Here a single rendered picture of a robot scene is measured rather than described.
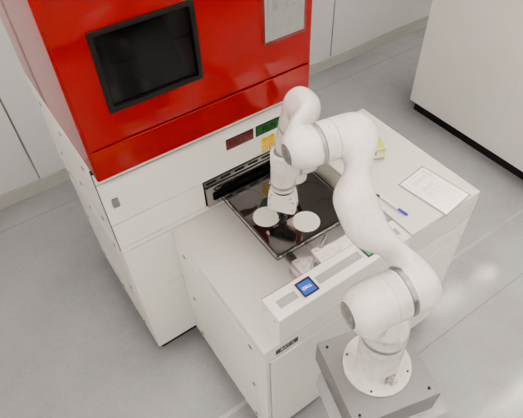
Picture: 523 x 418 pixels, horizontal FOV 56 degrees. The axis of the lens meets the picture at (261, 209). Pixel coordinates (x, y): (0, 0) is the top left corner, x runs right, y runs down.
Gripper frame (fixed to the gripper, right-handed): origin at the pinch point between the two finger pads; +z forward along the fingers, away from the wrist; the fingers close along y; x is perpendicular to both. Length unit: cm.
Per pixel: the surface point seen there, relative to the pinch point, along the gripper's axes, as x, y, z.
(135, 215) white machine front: -20, -48, -5
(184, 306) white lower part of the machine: -13, -43, 63
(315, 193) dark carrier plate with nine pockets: 16.8, 7.4, 2.1
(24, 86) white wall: 64, -171, 19
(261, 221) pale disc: -2.6, -7.3, 2.0
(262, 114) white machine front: 24.6, -15.7, -24.2
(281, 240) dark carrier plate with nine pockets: -9.2, 2.2, 2.1
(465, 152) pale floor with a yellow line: 170, 75, 92
